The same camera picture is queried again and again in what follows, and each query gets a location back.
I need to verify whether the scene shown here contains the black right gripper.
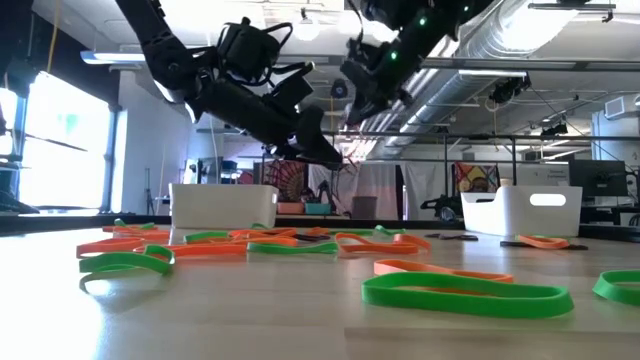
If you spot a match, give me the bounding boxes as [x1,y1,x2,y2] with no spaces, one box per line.
[340,40,415,127]

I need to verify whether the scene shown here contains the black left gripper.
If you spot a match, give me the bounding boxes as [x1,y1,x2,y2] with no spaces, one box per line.
[184,61,345,168]

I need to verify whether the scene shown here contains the white ceiling pipes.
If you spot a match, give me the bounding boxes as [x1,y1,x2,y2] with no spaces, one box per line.
[359,64,451,134]

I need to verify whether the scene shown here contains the red patterned hanging cloth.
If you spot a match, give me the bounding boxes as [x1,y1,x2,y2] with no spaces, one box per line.
[262,159,310,204]

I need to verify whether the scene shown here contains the white hanging sheet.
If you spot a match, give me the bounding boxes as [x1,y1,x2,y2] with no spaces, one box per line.
[307,160,401,221]
[401,160,457,221]

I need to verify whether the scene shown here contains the grey bin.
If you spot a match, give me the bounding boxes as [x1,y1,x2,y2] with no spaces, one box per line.
[351,195,379,221]

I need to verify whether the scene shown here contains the white globe ceiling lamp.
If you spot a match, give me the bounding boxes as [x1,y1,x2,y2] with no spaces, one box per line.
[292,7,322,43]

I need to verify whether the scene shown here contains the white plastic basket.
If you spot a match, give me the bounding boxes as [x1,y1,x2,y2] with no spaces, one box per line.
[459,185,584,238]
[168,183,280,230]

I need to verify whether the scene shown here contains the diamond patterned hanging cloth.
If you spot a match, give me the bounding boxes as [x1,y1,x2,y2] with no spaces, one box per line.
[454,161,501,194]

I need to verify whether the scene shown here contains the black ceiling fixture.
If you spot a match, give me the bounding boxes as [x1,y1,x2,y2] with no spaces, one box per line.
[539,121,570,138]
[488,73,532,106]

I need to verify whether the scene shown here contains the black tripod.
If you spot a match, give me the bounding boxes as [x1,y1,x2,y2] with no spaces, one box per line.
[143,167,157,217]

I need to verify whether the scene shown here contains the ceiling strip light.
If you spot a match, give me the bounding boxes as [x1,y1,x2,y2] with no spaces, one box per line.
[79,49,151,65]

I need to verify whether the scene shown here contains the black ceiling light track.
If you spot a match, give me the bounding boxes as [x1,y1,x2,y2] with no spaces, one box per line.
[527,2,617,24]

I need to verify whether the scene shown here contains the black computer monitor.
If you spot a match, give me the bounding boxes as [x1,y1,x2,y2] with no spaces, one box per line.
[568,159,629,199]

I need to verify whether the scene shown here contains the bright window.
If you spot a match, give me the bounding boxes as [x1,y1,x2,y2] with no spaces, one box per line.
[0,72,115,214]

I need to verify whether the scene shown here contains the black overhead camera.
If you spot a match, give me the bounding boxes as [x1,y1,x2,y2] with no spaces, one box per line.
[329,78,350,100]

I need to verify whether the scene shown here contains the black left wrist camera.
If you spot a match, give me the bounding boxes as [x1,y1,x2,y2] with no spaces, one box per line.
[215,16,282,85]

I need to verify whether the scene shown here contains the black overhead frame rail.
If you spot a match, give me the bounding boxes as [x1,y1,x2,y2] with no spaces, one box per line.
[119,52,640,72]

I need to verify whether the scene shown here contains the silver ventilation duct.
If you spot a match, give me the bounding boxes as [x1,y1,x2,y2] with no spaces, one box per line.
[384,0,581,151]

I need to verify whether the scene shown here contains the black metal rack frame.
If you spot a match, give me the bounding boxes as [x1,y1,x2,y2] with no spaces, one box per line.
[196,128,640,221]

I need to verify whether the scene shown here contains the white wall vent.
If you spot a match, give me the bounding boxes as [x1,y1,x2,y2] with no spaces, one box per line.
[603,94,629,121]

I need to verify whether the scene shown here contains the yellow hanging cable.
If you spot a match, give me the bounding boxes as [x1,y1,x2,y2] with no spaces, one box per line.
[46,0,61,74]

